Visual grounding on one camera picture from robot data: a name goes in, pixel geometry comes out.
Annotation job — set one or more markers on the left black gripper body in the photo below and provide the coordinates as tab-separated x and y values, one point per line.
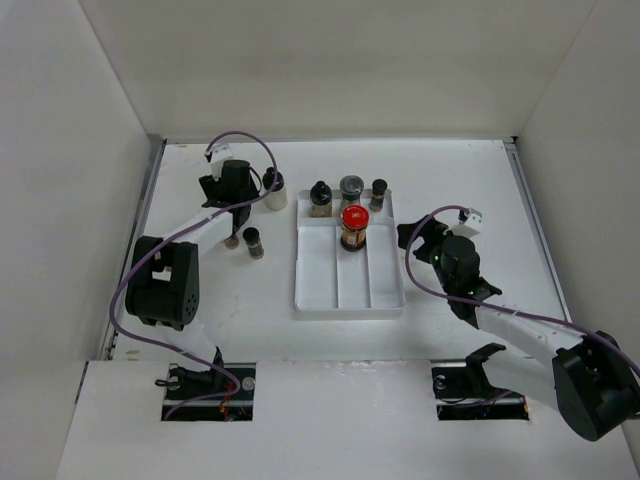
211	186

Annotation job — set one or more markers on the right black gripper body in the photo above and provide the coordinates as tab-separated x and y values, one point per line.
442	275

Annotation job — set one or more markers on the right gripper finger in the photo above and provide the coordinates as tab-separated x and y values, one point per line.
431	228
406	234

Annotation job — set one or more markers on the white powder bottle black cap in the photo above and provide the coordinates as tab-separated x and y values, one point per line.
274	182

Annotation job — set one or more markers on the small spice jar black cap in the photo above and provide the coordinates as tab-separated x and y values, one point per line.
378	193

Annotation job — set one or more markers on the small brown spice jar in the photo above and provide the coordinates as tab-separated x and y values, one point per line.
251	236
232	242

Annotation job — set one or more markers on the clear-lid grinder white powder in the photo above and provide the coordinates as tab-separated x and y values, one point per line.
351	187

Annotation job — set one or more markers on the knob-cap jar tan chunks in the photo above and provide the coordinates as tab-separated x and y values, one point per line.
321	200

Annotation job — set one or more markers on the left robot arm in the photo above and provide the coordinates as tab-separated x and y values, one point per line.
166	289

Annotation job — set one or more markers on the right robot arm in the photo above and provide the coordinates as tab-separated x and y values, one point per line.
583	375

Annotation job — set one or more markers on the white plastic organizer tray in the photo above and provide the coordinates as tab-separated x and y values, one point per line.
332	283

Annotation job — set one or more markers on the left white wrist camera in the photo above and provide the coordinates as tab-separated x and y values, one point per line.
215	156

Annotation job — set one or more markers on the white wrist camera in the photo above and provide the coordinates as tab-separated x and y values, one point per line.
469	224
215	156

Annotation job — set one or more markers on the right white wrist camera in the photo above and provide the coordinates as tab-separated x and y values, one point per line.
469	224

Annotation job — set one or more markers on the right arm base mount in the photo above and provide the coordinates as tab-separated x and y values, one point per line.
463	393

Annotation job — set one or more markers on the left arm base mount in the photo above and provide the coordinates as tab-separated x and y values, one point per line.
192	396

